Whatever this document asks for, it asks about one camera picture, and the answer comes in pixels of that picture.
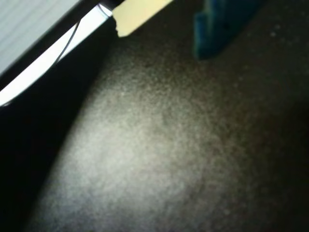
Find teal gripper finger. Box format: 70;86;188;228
192;0;266;61

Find thin grey wire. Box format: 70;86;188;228
0;18;82;107

